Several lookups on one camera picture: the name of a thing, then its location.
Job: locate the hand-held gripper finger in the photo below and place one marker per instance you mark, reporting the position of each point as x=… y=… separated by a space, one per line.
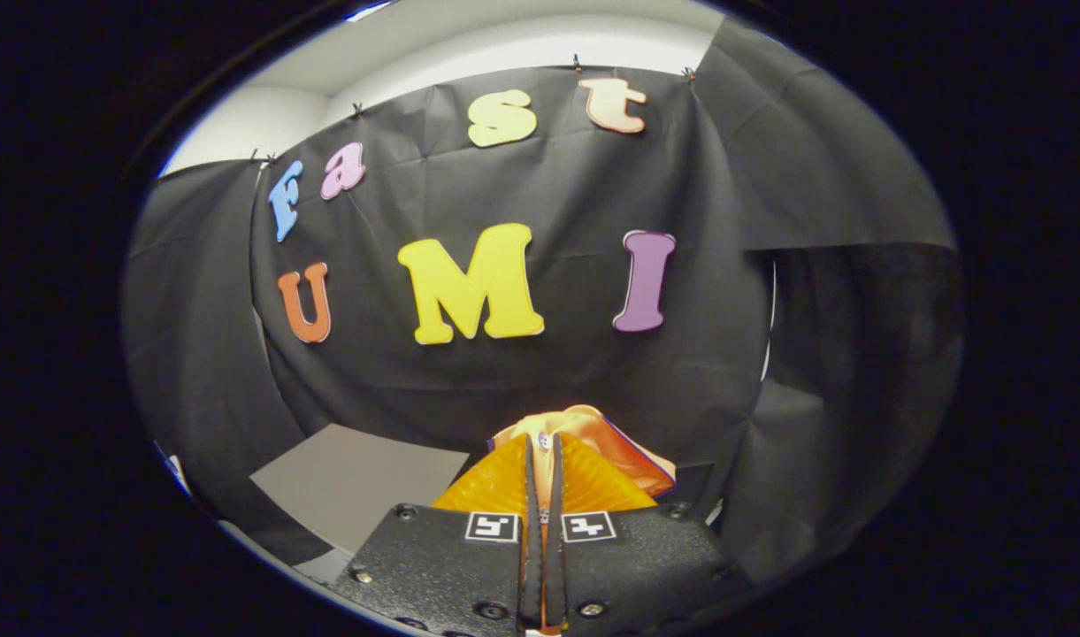
x=554 y=575
x=532 y=575

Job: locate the orange yellow polo shirt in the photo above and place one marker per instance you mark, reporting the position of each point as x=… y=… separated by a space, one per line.
x=593 y=425

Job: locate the dark washing machine lid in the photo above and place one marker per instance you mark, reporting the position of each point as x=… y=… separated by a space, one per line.
x=694 y=482

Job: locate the grey cabinet with dark top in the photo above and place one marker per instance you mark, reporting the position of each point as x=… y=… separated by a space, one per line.
x=354 y=487

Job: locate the black backdrop cloth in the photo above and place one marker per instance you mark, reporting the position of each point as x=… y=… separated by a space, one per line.
x=548 y=195

